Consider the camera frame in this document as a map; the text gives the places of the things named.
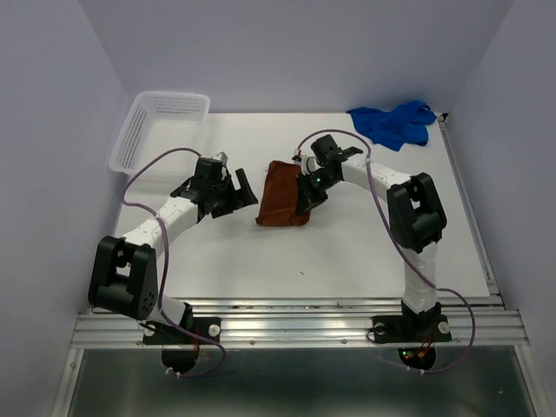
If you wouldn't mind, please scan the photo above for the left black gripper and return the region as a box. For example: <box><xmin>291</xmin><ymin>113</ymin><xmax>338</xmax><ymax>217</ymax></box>
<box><xmin>210</xmin><ymin>169</ymin><xmax>258</xmax><ymax>218</ymax></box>

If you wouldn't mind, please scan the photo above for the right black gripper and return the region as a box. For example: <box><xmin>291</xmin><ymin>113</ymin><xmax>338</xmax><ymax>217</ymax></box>
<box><xmin>295</xmin><ymin>168</ymin><xmax>340</xmax><ymax>215</ymax></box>

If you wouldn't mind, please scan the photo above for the brown towel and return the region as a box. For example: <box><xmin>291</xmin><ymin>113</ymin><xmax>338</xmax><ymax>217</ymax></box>
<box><xmin>255</xmin><ymin>161</ymin><xmax>310</xmax><ymax>228</ymax></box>

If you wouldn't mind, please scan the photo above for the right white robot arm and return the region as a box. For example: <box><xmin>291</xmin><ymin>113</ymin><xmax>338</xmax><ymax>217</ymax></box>
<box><xmin>293</xmin><ymin>129</ymin><xmax>447</xmax><ymax>339</ymax></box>

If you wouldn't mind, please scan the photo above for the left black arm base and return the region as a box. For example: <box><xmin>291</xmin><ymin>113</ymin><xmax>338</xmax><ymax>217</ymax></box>
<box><xmin>139</xmin><ymin>303</ymin><xmax>222</xmax><ymax>348</ymax></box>

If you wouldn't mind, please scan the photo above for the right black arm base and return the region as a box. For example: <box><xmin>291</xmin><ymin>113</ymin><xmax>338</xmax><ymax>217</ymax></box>
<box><xmin>367</xmin><ymin>301</ymin><xmax>452</xmax><ymax>344</ymax></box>

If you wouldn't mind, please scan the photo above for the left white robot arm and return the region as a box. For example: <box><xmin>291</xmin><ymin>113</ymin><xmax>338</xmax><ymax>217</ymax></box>
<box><xmin>88</xmin><ymin>153</ymin><xmax>258</xmax><ymax>342</ymax></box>

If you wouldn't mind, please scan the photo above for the white plastic basket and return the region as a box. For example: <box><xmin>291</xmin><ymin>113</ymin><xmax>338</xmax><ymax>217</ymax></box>
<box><xmin>109</xmin><ymin>91</ymin><xmax>210</xmax><ymax>176</ymax></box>

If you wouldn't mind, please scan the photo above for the blue towel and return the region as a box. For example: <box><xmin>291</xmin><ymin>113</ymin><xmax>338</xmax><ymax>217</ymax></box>
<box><xmin>347</xmin><ymin>100</ymin><xmax>437</xmax><ymax>151</ymax></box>

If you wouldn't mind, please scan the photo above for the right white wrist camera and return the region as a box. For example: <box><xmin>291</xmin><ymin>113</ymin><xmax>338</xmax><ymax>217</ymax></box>
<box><xmin>292</xmin><ymin>149</ymin><xmax>320</xmax><ymax>175</ymax></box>

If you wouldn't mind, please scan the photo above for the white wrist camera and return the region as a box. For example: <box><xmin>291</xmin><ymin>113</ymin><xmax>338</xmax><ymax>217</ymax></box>
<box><xmin>292</xmin><ymin>149</ymin><xmax>320</xmax><ymax>175</ymax></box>
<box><xmin>211</xmin><ymin>151</ymin><xmax>228</xmax><ymax>166</ymax></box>

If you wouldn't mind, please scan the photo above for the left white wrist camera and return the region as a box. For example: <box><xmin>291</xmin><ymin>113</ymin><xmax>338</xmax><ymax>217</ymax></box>
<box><xmin>211</xmin><ymin>151</ymin><xmax>228</xmax><ymax>166</ymax></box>

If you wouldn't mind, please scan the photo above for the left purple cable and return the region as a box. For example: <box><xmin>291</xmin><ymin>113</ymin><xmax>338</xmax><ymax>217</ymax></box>
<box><xmin>122</xmin><ymin>148</ymin><xmax>228</xmax><ymax>379</ymax></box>

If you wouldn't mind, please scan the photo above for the aluminium rail frame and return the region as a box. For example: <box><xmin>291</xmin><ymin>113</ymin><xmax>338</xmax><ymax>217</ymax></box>
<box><xmin>53</xmin><ymin>116</ymin><xmax>554</xmax><ymax>416</ymax></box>

